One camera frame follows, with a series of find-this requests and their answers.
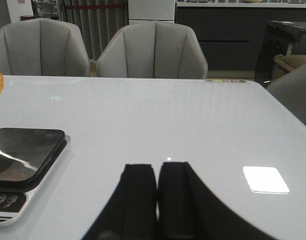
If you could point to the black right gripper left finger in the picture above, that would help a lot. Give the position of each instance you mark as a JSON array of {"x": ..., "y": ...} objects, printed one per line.
[{"x": 130, "y": 213}]

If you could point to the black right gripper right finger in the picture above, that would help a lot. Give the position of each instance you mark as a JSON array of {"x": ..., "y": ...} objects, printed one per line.
[{"x": 188, "y": 209}]

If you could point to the black silver kitchen scale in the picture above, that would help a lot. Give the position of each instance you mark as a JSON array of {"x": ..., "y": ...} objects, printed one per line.
[{"x": 27, "y": 157}]

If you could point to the grey chair at right edge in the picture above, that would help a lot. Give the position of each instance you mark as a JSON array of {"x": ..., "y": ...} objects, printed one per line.
[{"x": 290, "y": 90}]

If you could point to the right grey upholstered chair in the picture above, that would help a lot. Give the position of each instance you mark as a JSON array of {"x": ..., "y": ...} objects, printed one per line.
[{"x": 153, "y": 49}]

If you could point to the grey upholstered chair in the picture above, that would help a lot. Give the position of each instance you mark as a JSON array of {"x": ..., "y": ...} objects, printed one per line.
[
  {"x": 43, "y": 47},
  {"x": 153, "y": 49}
]

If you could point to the tan cushion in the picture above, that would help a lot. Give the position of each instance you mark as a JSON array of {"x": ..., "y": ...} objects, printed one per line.
[{"x": 287, "y": 63}]

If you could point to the dark grey counter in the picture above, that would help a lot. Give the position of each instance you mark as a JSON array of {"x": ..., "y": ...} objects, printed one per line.
[{"x": 231, "y": 34}]

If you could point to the left grey upholstered chair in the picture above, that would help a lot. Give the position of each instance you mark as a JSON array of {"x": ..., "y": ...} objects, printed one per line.
[{"x": 43, "y": 47}]

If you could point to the white cabinet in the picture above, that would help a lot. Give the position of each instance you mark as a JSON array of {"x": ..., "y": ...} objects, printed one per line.
[{"x": 151, "y": 10}]

